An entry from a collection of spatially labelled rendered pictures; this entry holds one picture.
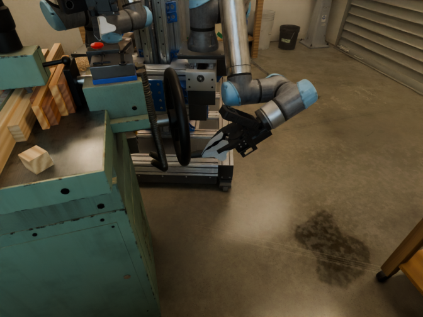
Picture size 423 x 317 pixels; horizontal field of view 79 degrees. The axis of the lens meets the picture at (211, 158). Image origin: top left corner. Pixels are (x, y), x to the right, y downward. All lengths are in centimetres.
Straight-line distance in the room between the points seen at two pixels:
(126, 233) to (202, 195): 94
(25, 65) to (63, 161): 24
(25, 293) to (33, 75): 60
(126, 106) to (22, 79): 22
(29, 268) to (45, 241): 12
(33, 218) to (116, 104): 32
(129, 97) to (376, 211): 154
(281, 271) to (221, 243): 32
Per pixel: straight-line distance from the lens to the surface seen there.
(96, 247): 80
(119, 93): 67
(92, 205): 67
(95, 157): 54
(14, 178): 57
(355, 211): 177
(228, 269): 136
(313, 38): 445
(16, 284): 94
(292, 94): 76
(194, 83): 123
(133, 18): 113
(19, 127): 64
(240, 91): 79
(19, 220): 72
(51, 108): 66
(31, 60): 70
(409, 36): 369
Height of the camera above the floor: 122
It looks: 40 degrees down
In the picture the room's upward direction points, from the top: straight up
